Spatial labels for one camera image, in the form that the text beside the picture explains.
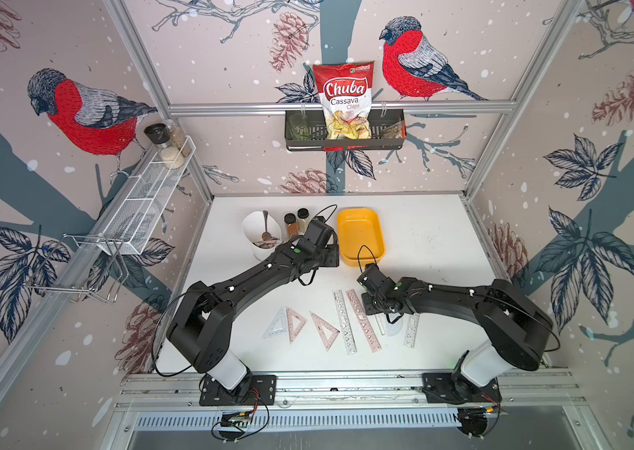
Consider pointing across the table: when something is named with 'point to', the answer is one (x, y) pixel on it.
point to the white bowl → (253, 227)
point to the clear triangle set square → (279, 326)
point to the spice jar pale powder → (302, 220)
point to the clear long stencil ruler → (344, 322)
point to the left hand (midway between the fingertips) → (337, 248)
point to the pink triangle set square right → (319, 322)
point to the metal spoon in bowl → (265, 235)
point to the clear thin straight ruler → (380, 324)
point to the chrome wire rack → (83, 266)
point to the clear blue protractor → (396, 328)
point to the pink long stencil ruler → (364, 322)
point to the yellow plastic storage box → (360, 236)
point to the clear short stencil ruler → (412, 330)
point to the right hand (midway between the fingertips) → (368, 300)
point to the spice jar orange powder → (292, 225)
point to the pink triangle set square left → (293, 332)
